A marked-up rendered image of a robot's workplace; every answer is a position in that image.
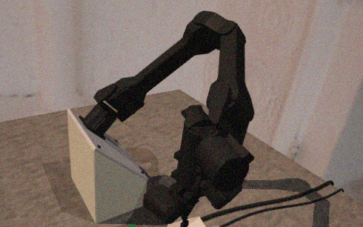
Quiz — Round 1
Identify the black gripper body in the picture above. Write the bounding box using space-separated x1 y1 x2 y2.
143 149 203 224

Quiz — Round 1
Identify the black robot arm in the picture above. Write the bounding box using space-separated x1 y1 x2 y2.
79 11 254 209

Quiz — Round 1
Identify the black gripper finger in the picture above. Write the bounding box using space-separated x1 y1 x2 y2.
187 190 205 216
181 198 199 219

